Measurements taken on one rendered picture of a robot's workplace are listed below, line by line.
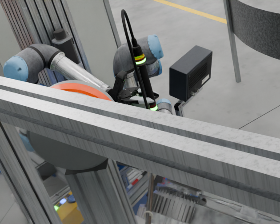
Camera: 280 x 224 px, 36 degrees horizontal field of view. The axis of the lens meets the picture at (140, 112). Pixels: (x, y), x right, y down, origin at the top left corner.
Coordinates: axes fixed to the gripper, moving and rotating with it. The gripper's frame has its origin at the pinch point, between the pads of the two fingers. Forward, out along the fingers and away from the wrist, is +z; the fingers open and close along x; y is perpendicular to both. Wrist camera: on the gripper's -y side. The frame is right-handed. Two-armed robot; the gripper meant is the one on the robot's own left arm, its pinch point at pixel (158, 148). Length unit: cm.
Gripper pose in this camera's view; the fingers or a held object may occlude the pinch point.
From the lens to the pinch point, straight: 183.9
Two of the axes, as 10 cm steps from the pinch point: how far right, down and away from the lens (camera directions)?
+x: 1.4, 8.3, 5.3
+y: 9.9, -1.0, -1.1
